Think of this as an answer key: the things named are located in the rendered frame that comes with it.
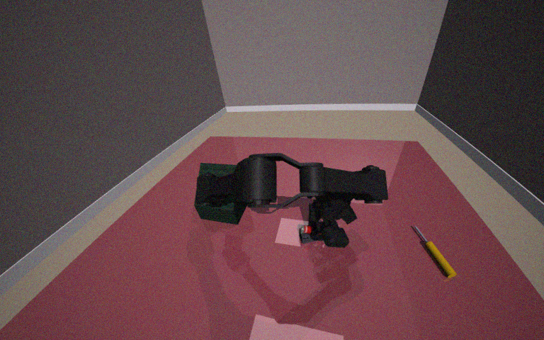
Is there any yellow-handled screwdriver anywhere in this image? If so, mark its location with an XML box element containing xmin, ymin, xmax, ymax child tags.
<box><xmin>415</xmin><ymin>226</ymin><xmax>456</xmax><ymax>278</ymax></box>

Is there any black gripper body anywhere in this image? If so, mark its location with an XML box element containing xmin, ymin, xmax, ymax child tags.
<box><xmin>312</xmin><ymin>194</ymin><xmax>350</xmax><ymax>248</ymax></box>

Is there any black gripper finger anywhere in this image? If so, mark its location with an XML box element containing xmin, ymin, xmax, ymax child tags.
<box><xmin>310</xmin><ymin>221</ymin><xmax>323</xmax><ymax>236</ymax></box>
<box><xmin>309</xmin><ymin>204</ymin><xmax>321</xmax><ymax>226</ymax></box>

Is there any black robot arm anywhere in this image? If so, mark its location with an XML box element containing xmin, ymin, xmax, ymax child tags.
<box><xmin>196</xmin><ymin>153</ymin><xmax>388</xmax><ymax>225</ymax></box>

